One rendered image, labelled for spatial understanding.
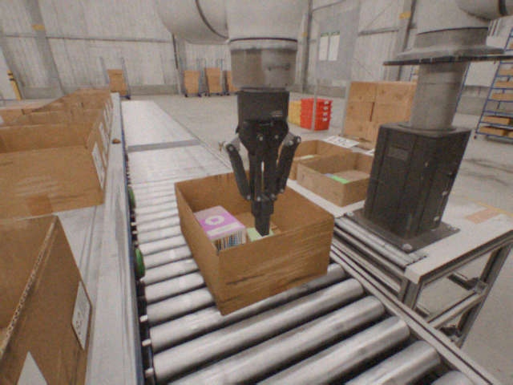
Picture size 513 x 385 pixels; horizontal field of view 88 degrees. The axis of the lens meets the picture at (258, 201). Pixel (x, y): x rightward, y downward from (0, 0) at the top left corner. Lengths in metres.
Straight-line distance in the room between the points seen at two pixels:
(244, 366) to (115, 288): 0.26
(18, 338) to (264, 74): 0.35
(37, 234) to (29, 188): 0.42
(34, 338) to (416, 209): 0.84
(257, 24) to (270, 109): 0.10
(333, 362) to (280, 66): 0.49
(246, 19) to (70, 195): 0.66
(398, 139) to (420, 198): 0.18
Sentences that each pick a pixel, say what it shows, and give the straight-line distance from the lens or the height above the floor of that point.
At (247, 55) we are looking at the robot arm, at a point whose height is 1.24.
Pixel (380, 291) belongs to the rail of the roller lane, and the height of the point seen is 0.74.
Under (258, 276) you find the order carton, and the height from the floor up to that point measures 0.83.
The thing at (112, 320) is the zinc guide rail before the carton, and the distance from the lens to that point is 0.48.
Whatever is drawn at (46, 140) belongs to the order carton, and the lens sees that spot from 1.24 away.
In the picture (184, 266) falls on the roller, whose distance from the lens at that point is 0.77.
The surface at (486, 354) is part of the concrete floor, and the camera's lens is 1.84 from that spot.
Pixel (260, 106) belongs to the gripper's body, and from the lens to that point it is 0.37.
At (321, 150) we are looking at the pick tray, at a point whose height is 0.79.
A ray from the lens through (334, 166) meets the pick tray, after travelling 1.38.
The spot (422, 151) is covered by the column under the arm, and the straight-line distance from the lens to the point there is 0.84.
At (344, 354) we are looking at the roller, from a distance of 0.59.
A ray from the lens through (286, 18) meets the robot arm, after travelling 0.37.
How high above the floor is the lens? 1.22
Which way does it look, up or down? 26 degrees down
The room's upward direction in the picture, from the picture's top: straight up
